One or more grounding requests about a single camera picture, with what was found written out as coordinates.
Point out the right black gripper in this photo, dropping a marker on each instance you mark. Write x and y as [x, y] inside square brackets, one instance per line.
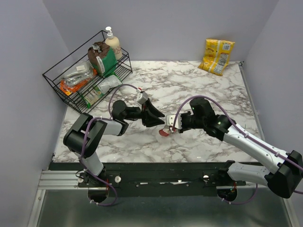
[183, 128]

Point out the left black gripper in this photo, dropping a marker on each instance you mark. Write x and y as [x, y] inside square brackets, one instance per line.
[147, 108]

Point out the metal red key organizer plate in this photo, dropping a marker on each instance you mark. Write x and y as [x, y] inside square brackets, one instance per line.
[165, 132]

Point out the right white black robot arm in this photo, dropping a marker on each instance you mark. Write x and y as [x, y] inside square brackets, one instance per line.
[279, 170]

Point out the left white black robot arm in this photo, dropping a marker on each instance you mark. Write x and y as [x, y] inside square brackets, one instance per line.
[85, 134]

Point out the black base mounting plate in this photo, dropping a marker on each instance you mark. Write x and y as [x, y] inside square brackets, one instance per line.
[167, 179]

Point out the green white snack packet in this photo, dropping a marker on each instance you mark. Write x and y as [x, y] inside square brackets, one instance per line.
[101, 89]

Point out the yellow chips bag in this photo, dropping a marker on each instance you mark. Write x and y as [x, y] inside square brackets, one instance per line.
[216, 56]

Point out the brown green bag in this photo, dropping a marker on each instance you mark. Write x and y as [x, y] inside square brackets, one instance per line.
[102, 58]

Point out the clear plastic packet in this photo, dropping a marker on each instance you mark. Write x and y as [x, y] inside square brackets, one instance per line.
[78, 73]

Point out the cream pump lotion bottle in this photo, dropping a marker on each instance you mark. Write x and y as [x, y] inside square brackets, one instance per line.
[114, 43]

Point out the orange snack packet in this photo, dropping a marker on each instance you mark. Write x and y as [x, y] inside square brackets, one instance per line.
[68, 90]

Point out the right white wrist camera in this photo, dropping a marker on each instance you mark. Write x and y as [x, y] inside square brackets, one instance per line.
[173, 122]

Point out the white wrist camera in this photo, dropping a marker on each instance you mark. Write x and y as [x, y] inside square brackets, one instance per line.
[142, 97]
[173, 122]

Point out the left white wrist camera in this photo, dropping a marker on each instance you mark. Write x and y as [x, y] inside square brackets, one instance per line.
[142, 97]

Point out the black wire rack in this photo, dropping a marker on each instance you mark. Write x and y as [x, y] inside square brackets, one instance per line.
[75, 101]

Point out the aluminium rail frame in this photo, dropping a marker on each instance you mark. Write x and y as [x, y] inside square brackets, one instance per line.
[60, 203]

